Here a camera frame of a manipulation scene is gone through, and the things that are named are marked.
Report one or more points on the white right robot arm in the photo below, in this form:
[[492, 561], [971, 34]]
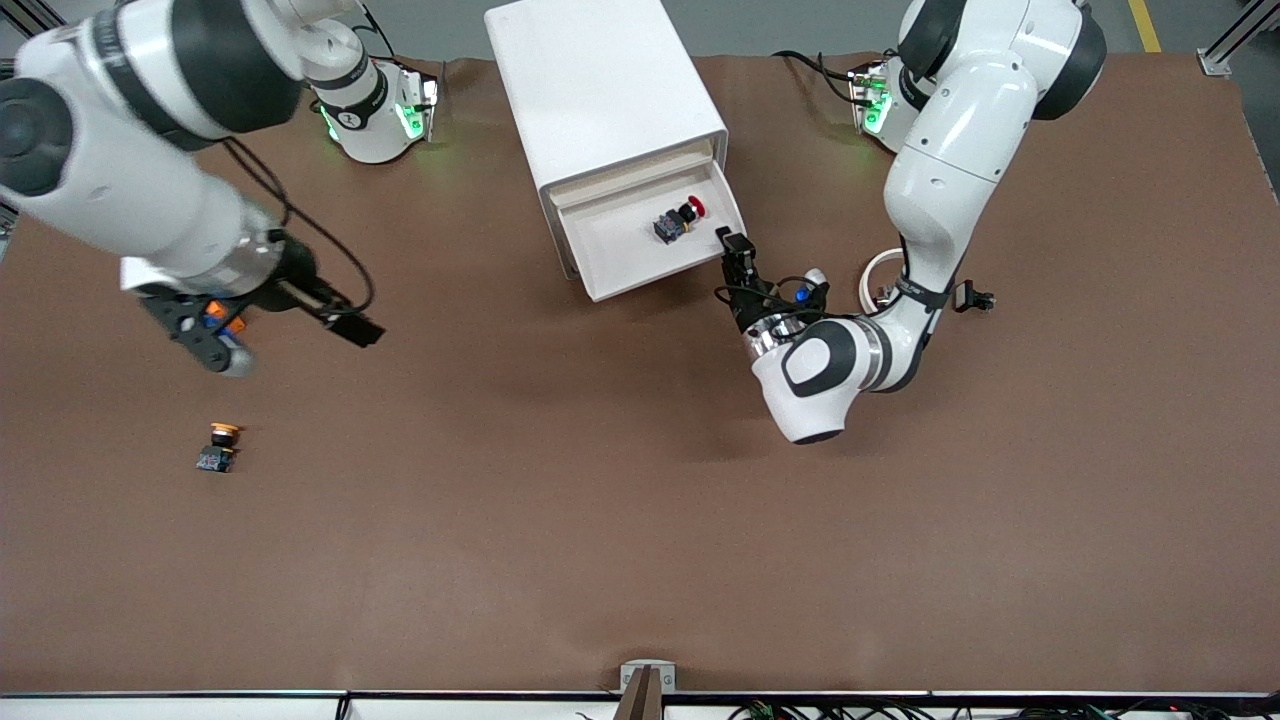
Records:
[[100, 170]]

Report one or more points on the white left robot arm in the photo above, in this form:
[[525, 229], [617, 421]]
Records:
[[950, 150]]

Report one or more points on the grey camera stand bracket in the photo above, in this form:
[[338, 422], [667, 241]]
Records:
[[648, 678]]

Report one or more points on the small black component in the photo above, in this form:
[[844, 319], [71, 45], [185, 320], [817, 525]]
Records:
[[970, 297]]

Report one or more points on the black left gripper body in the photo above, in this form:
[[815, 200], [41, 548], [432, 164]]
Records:
[[751, 307]]

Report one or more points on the brown table cover sheet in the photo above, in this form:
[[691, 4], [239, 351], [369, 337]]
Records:
[[640, 500]]

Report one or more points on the orange capped push button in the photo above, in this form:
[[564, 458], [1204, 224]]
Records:
[[218, 447]]

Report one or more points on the white plastic drawer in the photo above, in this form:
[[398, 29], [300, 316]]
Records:
[[620, 187], [640, 255]]

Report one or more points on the aluminium frame profile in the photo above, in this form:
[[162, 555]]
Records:
[[30, 15], [1235, 35]]

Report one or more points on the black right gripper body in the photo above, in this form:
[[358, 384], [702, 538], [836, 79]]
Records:
[[296, 273]]

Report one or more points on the white drawer cabinet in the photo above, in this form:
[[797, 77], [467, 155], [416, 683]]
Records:
[[600, 90]]

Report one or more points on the red capped push button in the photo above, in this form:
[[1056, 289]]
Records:
[[678, 220]]

